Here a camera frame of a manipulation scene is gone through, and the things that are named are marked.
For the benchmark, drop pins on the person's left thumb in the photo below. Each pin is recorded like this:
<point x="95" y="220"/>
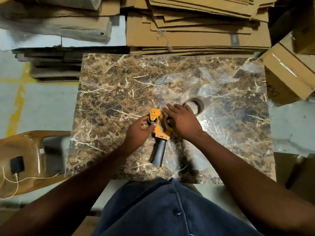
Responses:
<point x="150" y="128"/>

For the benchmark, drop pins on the stack of flattened cardboard sheets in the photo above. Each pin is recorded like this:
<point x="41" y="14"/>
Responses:
<point x="196" y="31"/>

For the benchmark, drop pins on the person's left hand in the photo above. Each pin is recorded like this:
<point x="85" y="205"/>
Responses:
<point x="138" y="133"/>

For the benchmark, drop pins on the black charger adapter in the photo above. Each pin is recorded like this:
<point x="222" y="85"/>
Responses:
<point x="17" y="165"/>

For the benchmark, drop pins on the person's right hand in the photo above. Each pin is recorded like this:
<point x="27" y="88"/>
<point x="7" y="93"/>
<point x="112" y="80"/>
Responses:
<point x="184" y="124"/>

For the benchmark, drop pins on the taped cardboard box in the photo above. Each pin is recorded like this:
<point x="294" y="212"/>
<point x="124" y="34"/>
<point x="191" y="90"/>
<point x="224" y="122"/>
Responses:
<point x="285" y="73"/>

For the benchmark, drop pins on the stack of dark flat boards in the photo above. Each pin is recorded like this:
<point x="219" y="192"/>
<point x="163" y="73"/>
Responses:
<point x="54" y="68"/>

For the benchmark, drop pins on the brown plastic chair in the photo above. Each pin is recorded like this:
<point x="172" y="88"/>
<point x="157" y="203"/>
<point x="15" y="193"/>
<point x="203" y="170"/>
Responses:
<point x="27" y="144"/>

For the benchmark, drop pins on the plain cardboard box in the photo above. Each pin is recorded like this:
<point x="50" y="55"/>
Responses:
<point x="304" y="36"/>

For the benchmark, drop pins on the stack of worn cardboard boards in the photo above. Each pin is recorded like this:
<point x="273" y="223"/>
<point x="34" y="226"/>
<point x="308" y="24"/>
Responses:
<point x="61" y="24"/>

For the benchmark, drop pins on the person's left forearm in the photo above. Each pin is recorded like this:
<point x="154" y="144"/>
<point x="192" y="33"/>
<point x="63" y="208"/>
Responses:
<point x="73" y="191"/>

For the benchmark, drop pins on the flat cardboard piece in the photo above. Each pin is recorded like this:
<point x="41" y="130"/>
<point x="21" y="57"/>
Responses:
<point x="295" y="176"/>

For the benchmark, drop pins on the person's right forearm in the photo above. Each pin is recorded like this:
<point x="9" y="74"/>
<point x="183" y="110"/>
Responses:
<point x="246" y="184"/>

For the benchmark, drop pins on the person's right fingers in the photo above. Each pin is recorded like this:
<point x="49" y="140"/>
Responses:
<point x="175" y="109"/>

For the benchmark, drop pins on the navy button shirt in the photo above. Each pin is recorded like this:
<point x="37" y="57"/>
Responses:
<point x="157" y="208"/>

